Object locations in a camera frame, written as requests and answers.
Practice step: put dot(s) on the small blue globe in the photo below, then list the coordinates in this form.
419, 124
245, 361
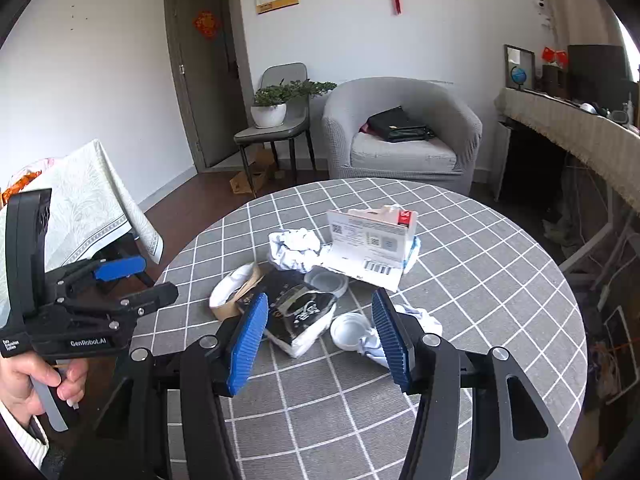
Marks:
518, 76

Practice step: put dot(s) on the black monitor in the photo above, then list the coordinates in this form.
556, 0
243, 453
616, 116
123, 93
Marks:
597, 72

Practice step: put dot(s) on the framed mirror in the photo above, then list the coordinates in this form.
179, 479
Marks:
515, 55

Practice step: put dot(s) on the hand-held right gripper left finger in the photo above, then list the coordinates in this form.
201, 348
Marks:
247, 350

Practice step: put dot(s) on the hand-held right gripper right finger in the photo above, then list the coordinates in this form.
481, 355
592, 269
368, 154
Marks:
392, 345

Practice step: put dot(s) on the person's left hand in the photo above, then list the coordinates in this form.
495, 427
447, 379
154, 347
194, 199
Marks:
22, 380

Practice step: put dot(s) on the grey dining chair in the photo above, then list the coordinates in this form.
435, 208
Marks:
280, 132

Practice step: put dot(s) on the white blue plastic wrapper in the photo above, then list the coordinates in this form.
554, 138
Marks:
412, 252

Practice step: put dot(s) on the white patterned tablecloth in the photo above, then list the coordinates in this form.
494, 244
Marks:
85, 200

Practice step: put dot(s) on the grey door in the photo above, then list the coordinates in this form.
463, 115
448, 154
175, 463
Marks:
205, 100

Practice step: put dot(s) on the beige lace desk cloth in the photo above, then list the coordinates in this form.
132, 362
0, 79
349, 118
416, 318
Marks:
565, 122

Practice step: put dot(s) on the black handbag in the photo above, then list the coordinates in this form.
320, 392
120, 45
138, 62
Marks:
400, 125

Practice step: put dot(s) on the white desk frame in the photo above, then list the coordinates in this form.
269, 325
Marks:
607, 230

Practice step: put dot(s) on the black printed packet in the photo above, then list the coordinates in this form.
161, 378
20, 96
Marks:
295, 310

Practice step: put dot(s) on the large crumpled white tissue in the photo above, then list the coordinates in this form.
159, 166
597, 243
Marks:
295, 247

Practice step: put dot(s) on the red door decoration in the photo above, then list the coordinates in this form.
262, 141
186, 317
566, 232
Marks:
206, 24

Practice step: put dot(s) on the grey armchair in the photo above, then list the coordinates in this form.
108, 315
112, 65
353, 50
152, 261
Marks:
400, 160

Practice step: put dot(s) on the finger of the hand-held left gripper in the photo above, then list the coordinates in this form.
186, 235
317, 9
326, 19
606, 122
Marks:
120, 267
150, 295

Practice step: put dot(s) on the white small cup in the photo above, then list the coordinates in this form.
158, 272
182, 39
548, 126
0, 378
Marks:
347, 330

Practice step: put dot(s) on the white cardboard box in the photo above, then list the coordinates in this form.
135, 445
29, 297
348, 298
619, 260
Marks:
360, 240

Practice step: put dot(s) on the grey checked tablecloth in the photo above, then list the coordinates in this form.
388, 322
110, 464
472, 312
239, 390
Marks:
325, 410

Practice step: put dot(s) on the person's left forearm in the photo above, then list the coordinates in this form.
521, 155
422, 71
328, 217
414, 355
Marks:
17, 435

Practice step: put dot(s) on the small red flags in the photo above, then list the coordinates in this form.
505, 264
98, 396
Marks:
555, 55

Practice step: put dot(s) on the flat brown cardboard box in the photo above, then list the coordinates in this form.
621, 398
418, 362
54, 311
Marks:
250, 175

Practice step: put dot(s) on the red white small packet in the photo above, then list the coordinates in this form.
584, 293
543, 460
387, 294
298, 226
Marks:
405, 217

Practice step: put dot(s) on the potted plant in white pot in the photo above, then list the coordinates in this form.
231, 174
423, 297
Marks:
269, 112

